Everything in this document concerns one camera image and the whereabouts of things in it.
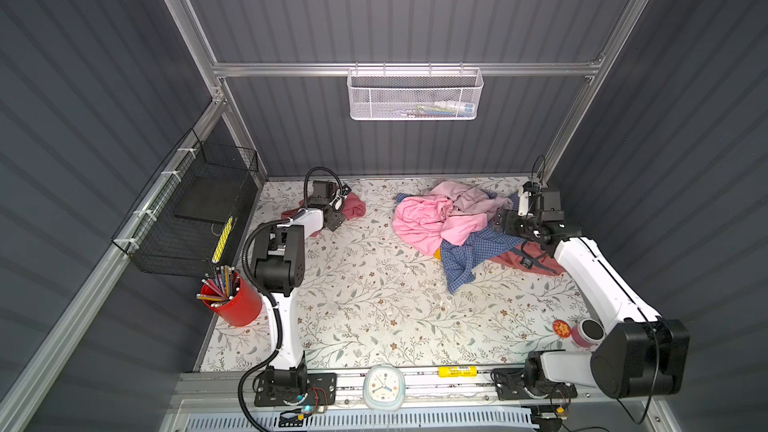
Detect red garment with grey trim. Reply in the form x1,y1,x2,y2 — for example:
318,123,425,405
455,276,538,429
491,241,566,276

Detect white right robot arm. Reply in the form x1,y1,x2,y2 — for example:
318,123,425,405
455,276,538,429
493,179,690,399

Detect floral table mat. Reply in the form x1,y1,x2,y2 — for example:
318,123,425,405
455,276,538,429
199,176,589,373

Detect bright pink cloth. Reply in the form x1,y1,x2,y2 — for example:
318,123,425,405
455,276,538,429
392,195,488,256

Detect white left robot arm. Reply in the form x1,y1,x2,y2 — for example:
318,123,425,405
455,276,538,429
242,178,351,394

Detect black wire mesh basket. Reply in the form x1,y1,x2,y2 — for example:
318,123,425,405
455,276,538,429
113,133,260,279

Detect rose red cloth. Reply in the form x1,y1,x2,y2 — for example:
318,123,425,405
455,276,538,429
280,193,367,238

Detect white wire mesh basket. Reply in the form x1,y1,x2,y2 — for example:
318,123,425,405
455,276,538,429
346,66,484,121

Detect yellow ruler in basket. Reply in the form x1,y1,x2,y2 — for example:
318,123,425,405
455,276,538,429
211,216,236,264

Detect black corrugated cable hose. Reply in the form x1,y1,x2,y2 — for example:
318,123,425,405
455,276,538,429
237,166,346,432

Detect small white clock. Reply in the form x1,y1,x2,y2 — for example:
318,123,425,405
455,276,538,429
363,365,406,411

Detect pink tape roll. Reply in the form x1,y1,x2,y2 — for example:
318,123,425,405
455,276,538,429
552,319,606,349

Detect markers in white basket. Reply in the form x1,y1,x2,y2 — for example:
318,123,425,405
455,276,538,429
395,101,477,120

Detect blue plaid shirt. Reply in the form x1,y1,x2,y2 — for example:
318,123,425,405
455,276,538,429
395,194,523,294

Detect red pencil cup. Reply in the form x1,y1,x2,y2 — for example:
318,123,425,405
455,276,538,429
196,266,263,327

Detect pale pink ribbed garment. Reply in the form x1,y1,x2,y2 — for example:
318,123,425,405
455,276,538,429
427,181,516,223

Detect yellow label tag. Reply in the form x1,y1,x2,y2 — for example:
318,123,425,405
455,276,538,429
438,365,478,378

